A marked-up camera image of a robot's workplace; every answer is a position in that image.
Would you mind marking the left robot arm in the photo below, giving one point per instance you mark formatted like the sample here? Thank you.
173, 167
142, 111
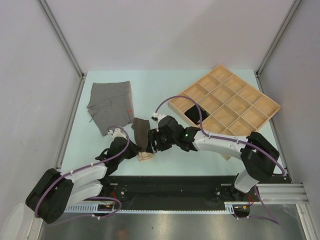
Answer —
55, 191

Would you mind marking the grey striped underwear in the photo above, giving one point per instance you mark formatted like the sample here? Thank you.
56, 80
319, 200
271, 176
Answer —
111, 104

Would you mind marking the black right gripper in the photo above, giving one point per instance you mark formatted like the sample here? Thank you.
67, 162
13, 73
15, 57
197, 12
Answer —
154, 135

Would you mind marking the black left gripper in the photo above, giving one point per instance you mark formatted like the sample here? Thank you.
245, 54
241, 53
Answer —
134, 150

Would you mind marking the black underwear beige waistband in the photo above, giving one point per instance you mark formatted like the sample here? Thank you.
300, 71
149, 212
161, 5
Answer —
193, 114

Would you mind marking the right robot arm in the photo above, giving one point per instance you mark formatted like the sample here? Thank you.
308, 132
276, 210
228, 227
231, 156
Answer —
259, 157

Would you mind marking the wooden compartment tray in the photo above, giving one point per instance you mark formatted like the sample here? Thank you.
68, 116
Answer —
236, 107

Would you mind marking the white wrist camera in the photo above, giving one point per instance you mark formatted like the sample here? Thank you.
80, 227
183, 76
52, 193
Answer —
117, 133
157, 116

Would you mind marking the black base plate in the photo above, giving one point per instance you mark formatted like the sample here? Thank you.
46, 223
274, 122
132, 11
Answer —
170, 193

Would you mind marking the brown underwear beige waistband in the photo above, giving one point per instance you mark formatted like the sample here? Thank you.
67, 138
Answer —
141, 127

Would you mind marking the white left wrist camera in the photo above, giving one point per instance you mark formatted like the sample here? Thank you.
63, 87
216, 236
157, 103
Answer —
117, 133

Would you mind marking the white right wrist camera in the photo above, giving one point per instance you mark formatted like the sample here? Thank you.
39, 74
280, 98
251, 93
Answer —
157, 116

